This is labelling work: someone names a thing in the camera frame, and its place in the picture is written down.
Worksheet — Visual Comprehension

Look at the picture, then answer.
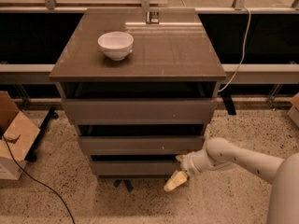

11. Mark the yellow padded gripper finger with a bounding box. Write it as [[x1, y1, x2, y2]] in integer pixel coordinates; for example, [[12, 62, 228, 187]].
[[164, 171, 188, 192]]

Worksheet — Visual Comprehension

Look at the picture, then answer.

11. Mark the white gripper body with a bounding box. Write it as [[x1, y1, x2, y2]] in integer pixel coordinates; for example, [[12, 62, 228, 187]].
[[180, 152, 201, 176]]

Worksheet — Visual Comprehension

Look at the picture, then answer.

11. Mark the grey bottom drawer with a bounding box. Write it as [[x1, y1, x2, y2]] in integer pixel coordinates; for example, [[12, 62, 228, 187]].
[[90, 161, 180, 176]]

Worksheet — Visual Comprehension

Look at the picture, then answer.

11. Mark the grey drawer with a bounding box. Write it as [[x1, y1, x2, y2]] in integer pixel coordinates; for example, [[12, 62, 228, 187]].
[[78, 136, 205, 155], [90, 161, 180, 176], [62, 99, 216, 125]]

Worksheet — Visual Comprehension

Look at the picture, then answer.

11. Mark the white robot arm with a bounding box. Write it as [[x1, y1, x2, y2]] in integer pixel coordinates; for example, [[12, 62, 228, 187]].
[[164, 137, 299, 224]]

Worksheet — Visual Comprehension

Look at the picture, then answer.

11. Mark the grey drawer cabinet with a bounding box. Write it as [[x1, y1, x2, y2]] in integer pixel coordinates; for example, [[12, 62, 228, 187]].
[[55, 10, 221, 186]]

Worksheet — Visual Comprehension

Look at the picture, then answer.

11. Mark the grey middle drawer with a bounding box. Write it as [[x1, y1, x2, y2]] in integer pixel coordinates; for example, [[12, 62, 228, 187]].
[[78, 136, 205, 155]]

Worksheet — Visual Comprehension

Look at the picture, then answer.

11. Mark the grey top drawer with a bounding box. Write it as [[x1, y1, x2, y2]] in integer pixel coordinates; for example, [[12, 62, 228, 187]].
[[62, 99, 216, 125]]

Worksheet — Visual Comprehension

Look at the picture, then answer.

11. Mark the open cardboard box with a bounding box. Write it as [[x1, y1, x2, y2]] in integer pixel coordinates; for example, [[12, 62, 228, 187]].
[[0, 91, 39, 180]]

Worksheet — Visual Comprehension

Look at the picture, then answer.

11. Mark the black stand leg right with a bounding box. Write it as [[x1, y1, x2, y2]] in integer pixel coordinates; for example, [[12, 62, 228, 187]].
[[220, 88, 236, 116]]

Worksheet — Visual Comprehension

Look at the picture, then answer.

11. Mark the black stand leg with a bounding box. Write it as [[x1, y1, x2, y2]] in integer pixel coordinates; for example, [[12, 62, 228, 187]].
[[220, 88, 236, 116], [25, 106, 59, 162]]

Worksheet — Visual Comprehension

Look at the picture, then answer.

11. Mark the cardboard box at right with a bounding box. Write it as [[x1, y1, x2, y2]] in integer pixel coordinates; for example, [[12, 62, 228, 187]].
[[288, 92, 299, 127]]

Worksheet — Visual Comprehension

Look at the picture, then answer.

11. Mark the white ceramic bowl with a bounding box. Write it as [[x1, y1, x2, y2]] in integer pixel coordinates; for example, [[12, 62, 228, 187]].
[[97, 32, 134, 61]]

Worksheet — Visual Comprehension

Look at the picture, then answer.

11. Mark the metal window railing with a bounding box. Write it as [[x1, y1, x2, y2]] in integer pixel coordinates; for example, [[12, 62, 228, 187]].
[[1, 0, 298, 85]]

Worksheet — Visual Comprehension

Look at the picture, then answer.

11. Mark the black stand leg left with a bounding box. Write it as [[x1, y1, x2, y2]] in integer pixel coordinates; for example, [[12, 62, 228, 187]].
[[25, 106, 59, 162]]

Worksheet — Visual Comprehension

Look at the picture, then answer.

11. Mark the white hanging cable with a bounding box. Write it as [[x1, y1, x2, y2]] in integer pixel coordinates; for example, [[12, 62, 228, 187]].
[[218, 7, 252, 94]]

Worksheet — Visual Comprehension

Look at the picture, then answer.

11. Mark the black floor cable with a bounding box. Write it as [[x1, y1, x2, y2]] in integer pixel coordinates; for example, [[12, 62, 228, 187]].
[[0, 128, 77, 224]]

